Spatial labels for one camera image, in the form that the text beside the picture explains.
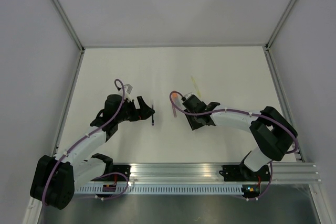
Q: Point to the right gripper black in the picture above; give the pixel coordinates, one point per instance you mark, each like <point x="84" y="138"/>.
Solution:
<point x="192" y="125"/>

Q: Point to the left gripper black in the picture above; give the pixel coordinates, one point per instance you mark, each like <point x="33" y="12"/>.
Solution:
<point x="138" y="112"/>

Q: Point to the yellow pen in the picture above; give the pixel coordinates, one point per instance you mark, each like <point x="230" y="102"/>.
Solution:
<point x="196" y="87"/>

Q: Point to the purple ink refill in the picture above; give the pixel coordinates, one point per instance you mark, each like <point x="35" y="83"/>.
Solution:
<point x="152" y="116"/>

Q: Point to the orange highlighter pen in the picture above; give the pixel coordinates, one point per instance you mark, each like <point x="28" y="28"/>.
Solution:
<point x="176" y="99"/>

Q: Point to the red pink pen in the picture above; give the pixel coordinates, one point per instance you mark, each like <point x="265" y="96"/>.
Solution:
<point x="174" y="109"/>

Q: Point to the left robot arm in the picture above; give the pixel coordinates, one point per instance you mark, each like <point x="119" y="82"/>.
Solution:
<point x="57" y="177"/>

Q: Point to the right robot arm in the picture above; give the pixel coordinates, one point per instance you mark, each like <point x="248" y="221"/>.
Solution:
<point x="273" y="134"/>

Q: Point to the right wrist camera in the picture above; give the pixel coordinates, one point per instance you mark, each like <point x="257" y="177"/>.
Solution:
<point x="187" y="96"/>

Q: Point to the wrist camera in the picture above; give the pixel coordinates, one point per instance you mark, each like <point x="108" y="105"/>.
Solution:
<point x="128" y="89"/>
<point x="187" y="96"/>

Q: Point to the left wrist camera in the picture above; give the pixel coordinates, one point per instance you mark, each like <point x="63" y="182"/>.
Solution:
<point x="128" y="89"/>

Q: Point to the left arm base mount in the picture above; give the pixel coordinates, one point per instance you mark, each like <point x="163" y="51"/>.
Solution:
<point x="121" y="173"/>

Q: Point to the slotted cable duct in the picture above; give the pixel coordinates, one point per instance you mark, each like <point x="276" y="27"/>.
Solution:
<point x="160" y="189"/>

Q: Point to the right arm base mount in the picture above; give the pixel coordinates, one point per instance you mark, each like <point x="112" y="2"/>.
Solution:
<point x="239" y="173"/>

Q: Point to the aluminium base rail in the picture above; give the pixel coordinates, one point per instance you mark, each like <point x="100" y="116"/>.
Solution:
<point x="208" y="173"/>

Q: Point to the left frame post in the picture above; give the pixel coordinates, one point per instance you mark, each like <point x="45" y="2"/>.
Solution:
<point x="67" y="24"/>

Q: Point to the frame post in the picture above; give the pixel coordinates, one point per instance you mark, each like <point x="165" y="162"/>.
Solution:
<point x="67" y="24"/>
<point x="284" y="16"/>

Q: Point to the right frame post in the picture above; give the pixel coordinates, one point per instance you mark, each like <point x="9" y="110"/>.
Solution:
<point x="284" y="16"/>

